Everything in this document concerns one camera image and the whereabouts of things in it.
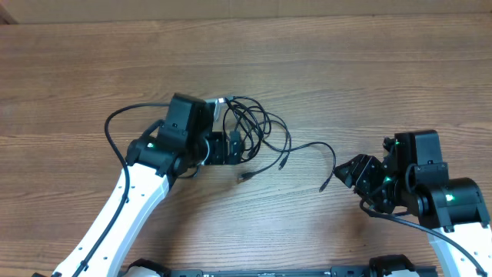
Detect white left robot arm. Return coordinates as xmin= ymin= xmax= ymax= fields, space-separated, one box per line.
xmin=52 ymin=94 xmax=242 ymax=277

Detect black USB cable bundle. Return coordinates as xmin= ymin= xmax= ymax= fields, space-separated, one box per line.
xmin=222 ymin=95 xmax=337 ymax=193

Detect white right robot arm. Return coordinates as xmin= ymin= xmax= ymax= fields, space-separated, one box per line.
xmin=334 ymin=130 xmax=491 ymax=276

